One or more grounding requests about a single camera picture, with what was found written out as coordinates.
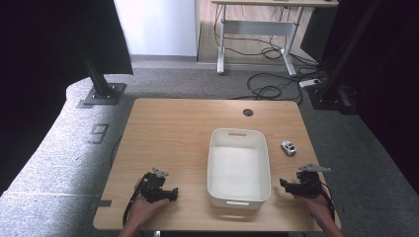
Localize white plastic bin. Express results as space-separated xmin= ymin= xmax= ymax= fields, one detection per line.
xmin=207 ymin=127 xmax=273 ymax=210

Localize black curtain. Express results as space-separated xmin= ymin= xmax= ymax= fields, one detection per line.
xmin=335 ymin=0 xmax=419 ymax=196
xmin=0 ymin=0 xmax=134 ymax=196

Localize black metal stand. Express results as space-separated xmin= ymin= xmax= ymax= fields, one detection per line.
xmin=308 ymin=0 xmax=383 ymax=115
xmin=76 ymin=42 xmax=127 ymax=108

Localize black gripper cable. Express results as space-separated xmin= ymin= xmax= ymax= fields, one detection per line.
xmin=317 ymin=182 xmax=337 ymax=222
xmin=122 ymin=179 xmax=146 ymax=227

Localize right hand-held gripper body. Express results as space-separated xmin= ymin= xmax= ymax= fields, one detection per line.
xmin=293 ymin=163 xmax=332 ymax=199

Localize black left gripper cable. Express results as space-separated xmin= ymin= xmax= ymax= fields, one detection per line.
xmin=122 ymin=179 xmax=146 ymax=227

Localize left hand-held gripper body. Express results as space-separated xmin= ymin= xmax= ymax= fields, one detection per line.
xmin=134 ymin=167 xmax=172 ymax=203

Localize white toy police car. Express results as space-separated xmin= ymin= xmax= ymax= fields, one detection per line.
xmin=280 ymin=140 xmax=297 ymax=157

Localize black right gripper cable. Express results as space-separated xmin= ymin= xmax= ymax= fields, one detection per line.
xmin=317 ymin=182 xmax=337 ymax=222

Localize white power strip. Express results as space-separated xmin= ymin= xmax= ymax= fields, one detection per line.
xmin=298 ymin=78 xmax=322 ymax=89

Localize black floor cables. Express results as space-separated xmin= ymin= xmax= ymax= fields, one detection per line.
xmin=212 ymin=4 xmax=330 ymax=105

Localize person's right hand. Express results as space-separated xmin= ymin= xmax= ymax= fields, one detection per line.
xmin=299 ymin=193 xmax=334 ymax=225

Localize desk with white legs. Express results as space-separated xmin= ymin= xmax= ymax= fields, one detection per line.
xmin=210 ymin=0 xmax=340 ymax=77

